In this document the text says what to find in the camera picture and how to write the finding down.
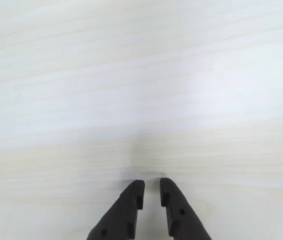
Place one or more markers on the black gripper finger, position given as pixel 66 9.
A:
pixel 181 215
pixel 121 215

